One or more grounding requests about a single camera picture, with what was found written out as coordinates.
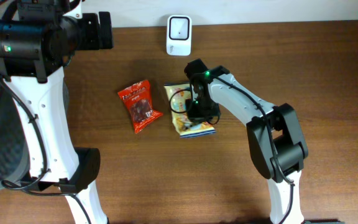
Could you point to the yellow chips bag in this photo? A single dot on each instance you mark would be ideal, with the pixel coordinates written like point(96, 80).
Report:
point(177, 95)

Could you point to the red snack packet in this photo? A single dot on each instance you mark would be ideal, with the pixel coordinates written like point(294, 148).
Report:
point(138, 101)

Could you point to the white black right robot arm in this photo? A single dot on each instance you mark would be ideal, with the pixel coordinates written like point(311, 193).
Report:
point(276, 142)

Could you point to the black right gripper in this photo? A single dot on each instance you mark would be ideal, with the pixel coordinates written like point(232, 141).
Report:
point(196, 116)

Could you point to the white barcode scanner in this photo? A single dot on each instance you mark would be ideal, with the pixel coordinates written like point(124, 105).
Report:
point(179, 34)

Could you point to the grey plastic lattice basket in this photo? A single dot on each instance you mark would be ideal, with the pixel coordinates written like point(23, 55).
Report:
point(2, 140)

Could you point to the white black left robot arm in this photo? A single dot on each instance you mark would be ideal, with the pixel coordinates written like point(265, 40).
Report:
point(38, 40)

